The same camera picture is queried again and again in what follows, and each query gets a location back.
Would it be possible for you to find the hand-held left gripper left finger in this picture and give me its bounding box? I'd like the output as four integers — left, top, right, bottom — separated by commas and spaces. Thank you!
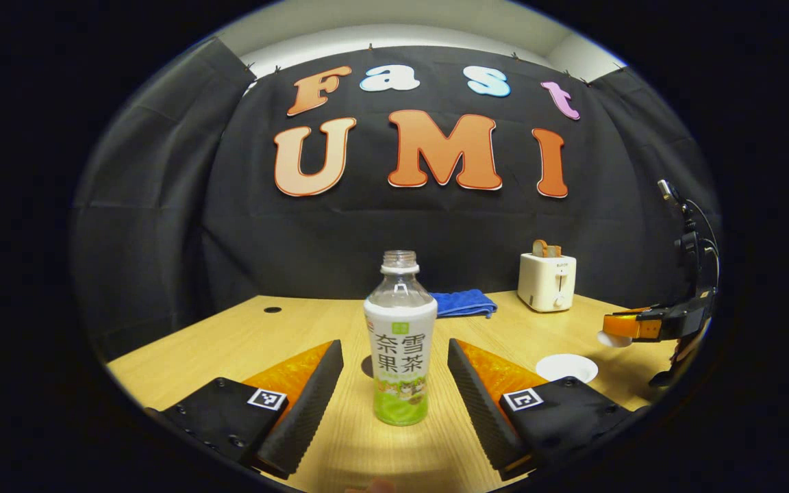
145, 340, 345, 480

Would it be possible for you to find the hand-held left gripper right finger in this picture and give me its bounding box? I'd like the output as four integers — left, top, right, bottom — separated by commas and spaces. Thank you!
447, 338, 649, 481

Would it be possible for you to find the white teacup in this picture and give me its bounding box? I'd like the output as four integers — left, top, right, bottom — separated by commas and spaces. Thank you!
536, 353, 599, 384

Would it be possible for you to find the clear water bottle green label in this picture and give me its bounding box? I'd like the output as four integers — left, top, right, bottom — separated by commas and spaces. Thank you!
363, 250, 438, 427

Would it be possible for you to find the cream toaster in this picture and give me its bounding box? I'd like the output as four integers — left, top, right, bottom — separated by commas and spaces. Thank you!
517, 253, 577, 313

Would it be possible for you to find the blue towel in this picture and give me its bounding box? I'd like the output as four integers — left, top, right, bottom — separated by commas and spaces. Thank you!
430, 289, 498, 320

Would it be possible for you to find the black backdrop cloth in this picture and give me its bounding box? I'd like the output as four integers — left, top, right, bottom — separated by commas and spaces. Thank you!
71, 38, 723, 360

